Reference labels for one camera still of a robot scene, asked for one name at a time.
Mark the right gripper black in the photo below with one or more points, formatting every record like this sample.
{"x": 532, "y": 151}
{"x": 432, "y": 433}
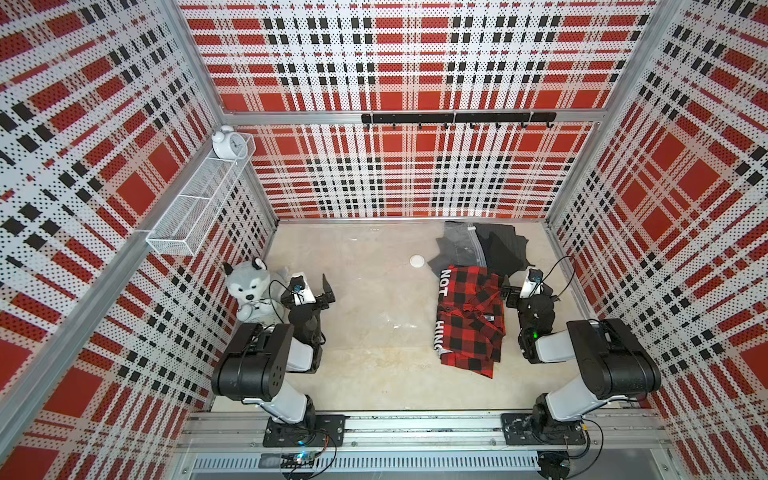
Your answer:
{"x": 514, "y": 295}

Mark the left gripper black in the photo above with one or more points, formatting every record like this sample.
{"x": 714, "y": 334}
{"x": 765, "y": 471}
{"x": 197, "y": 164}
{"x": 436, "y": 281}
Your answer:
{"x": 321, "y": 300}

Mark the red black plaid shirt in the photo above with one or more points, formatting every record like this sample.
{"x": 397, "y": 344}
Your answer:
{"x": 470, "y": 325}

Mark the clear vacuum bag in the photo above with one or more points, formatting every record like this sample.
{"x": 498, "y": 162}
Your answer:
{"x": 459, "y": 246}

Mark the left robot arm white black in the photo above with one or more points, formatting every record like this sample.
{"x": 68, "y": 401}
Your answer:
{"x": 253, "y": 368}

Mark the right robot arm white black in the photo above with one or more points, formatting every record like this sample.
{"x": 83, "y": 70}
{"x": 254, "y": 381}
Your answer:
{"x": 613, "y": 365}

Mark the husky plush toy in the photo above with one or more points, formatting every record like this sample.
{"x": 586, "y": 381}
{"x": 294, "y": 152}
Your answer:
{"x": 257, "y": 291}

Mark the small circuit board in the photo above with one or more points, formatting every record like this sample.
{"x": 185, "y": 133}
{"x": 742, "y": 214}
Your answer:
{"x": 289, "y": 461}

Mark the white alarm clock on shelf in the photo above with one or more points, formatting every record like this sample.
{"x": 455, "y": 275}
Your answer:
{"x": 229, "y": 144}

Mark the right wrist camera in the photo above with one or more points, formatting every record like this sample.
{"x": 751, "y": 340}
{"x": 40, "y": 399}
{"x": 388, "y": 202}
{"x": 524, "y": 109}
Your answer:
{"x": 533, "y": 283}

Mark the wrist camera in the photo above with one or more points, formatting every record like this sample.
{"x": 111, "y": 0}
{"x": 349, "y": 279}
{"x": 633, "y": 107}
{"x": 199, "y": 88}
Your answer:
{"x": 300, "y": 292}
{"x": 533, "y": 283}

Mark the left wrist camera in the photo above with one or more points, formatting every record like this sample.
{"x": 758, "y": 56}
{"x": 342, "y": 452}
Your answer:
{"x": 300, "y": 292}

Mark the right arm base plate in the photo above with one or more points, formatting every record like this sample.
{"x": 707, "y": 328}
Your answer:
{"x": 526, "y": 429}

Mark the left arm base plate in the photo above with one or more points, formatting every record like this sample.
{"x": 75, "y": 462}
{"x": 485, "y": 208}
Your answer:
{"x": 328, "y": 430}

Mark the white wire shelf basket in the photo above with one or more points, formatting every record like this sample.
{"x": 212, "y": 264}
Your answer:
{"x": 186, "y": 223}

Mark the aluminium mounting rail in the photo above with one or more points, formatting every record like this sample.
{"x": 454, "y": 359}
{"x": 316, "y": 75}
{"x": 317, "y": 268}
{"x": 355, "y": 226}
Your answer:
{"x": 471, "y": 430}

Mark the black hook rail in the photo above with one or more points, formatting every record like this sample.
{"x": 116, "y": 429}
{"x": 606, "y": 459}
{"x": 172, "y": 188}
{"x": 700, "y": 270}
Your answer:
{"x": 394, "y": 119}

